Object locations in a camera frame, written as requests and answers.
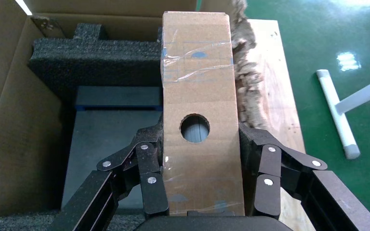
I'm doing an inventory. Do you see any dark grey flat insert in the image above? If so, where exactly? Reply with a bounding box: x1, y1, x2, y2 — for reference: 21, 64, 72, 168
60, 85, 164, 211

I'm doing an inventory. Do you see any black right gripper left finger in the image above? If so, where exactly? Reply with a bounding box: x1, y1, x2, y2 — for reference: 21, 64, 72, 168
49, 122, 170, 231

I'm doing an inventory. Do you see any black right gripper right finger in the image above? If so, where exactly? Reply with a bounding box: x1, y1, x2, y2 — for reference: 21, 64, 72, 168
238, 122, 370, 231

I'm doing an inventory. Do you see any black foam block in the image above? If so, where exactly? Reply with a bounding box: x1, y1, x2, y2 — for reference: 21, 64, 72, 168
0, 212, 147, 231
27, 23, 164, 106

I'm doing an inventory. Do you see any big torn cardboard box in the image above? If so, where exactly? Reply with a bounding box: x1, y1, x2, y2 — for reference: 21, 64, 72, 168
0, 0, 263, 231

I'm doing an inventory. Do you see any wooden pallet board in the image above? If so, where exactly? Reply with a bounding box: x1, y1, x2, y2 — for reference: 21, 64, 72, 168
236, 19, 317, 231

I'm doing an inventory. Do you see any white table leg foot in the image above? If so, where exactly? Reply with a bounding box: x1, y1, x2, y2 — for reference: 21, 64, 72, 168
316, 68, 370, 160

